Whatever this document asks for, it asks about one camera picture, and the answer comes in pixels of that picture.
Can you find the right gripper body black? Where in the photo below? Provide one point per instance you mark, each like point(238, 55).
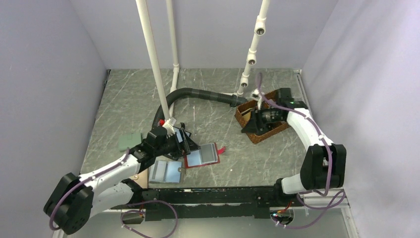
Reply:
point(267, 116)

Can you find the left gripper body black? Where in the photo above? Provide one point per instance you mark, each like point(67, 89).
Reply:
point(174, 148)

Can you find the red card holder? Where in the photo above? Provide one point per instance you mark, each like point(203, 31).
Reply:
point(208, 154)

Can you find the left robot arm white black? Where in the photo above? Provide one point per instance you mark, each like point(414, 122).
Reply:
point(76, 198)

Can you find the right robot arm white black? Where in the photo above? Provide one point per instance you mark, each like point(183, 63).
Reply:
point(324, 164)

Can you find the black card holder open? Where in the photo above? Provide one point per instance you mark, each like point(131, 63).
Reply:
point(181, 134)

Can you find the yellow card in basket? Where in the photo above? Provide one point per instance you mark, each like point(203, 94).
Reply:
point(246, 111)

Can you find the grey card holder open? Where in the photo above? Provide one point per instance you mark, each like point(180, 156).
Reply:
point(166, 172)

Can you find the green card holder closed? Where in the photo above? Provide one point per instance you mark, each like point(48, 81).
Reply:
point(129, 140)

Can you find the brown wicker basket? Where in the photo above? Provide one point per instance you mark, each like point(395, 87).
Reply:
point(268, 129)

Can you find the white pipe rear left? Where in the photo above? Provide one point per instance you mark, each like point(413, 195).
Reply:
point(171, 23)

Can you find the white pipe with lights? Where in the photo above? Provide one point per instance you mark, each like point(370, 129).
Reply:
point(259, 30)

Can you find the white pipe front left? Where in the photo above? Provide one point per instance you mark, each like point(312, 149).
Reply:
point(152, 52)

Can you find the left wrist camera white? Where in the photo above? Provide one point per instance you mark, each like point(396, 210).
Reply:
point(168, 125)

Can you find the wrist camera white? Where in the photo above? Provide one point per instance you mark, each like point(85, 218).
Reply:
point(168, 125)
point(256, 95)

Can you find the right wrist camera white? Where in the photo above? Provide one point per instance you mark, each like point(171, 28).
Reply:
point(256, 95)

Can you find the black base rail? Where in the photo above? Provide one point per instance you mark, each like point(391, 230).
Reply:
point(212, 202)

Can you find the aluminium frame rail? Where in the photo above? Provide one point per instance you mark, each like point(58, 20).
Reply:
point(312, 199)

